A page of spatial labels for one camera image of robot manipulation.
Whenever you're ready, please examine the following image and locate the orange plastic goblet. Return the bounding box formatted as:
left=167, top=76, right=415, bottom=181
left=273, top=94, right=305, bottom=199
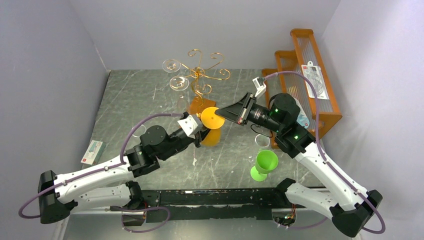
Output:
left=200, top=106, right=225, bottom=147

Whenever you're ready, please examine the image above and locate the clear wine glass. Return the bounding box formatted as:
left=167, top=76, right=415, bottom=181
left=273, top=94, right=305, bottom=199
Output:
left=162, top=59, right=183, bottom=73
left=131, top=124, right=147, bottom=138
left=169, top=75, right=190, bottom=112

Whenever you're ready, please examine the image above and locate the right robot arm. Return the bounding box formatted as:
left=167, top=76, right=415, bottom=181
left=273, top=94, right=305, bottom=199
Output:
left=215, top=92, right=383, bottom=238

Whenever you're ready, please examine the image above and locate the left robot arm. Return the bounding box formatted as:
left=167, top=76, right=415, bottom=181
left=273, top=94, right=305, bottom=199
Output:
left=38, top=125, right=210, bottom=224

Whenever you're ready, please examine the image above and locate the blue packaged item on shelf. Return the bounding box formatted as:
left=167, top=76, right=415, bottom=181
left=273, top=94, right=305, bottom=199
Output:
left=296, top=100, right=310, bottom=129

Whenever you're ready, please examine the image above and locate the green plastic goblet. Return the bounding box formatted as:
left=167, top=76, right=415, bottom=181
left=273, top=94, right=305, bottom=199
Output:
left=250, top=150, right=279, bottom=182

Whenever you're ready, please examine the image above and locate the orange wooden tiered shelf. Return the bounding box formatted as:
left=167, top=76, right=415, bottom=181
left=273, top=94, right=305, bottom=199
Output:
left=261, top=28, right=342, bottom=137

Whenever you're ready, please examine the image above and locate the white packaged item on shelf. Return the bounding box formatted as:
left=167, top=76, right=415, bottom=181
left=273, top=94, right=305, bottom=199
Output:
left=301, top=61, right=330, bottom=100

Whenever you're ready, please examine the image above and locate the small blue white packet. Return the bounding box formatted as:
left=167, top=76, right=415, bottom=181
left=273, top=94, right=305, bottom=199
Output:
left=80, top=140, right=106, bottom=166

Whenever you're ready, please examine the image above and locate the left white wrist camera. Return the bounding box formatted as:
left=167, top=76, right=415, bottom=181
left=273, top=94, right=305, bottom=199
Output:
left=177, top=115, right=203, bottom=138

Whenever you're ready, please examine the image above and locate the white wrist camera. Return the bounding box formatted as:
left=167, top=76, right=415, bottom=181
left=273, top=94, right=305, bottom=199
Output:
left=252, top=77, right=267, bottom=99
left=177, top=115, right=203, bottom=138

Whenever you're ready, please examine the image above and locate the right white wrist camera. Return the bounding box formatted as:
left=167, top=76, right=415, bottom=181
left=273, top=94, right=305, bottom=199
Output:
left=252, top=77, right=267, bottom=99

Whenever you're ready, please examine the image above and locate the gold wire wine glass rack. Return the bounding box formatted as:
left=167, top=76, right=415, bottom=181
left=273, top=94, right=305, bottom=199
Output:
left=175, top=49, right=231, bottom=99

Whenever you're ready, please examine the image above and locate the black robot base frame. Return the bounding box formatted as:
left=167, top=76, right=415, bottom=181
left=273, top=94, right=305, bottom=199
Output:
left=122, top=183, right=294, bottom=223

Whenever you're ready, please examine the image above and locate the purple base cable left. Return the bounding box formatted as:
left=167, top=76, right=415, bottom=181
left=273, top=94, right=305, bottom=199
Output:
left=109, top=205, right=172, bottom=234

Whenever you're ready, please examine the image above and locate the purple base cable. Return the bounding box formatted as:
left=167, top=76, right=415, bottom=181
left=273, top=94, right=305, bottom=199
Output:
left=109, top=205, right=172, bottom=234
left=274, top=204, right=329, bottom=231

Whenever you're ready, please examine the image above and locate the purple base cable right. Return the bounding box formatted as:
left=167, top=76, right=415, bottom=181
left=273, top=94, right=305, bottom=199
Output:
left=274, top=204, right=329, bottom=231

